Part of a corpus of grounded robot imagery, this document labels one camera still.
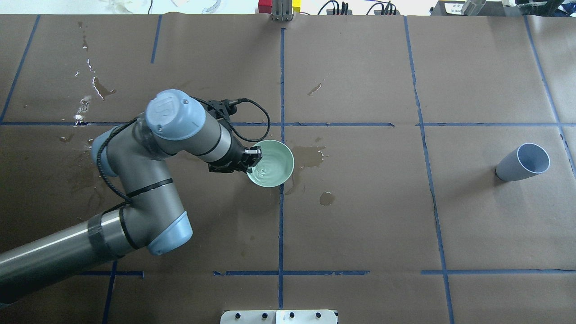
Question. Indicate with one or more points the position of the blue plastic cup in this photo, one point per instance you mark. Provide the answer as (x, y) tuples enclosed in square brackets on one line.
[(526, 161)]

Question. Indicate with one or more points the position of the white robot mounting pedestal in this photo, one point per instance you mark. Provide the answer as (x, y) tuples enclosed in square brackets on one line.
[(313, 316)]

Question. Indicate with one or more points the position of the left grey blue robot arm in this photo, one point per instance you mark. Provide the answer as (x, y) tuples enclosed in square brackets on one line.
[(131, 161)]

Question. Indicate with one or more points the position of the aluminium frame post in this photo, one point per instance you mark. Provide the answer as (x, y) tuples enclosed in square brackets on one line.
[(282, 10)]

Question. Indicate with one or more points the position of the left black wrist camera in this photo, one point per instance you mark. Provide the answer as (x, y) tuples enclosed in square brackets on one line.
[(222, 109)]

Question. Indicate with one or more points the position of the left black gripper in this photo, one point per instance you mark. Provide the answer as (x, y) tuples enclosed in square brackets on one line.
[(235, 157)]

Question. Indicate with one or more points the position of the black power strip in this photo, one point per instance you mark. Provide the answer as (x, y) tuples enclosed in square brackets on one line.
[(358, 7)]

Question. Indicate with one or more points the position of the green bowl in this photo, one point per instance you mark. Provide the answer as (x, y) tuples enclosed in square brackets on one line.
[(275, 167)]

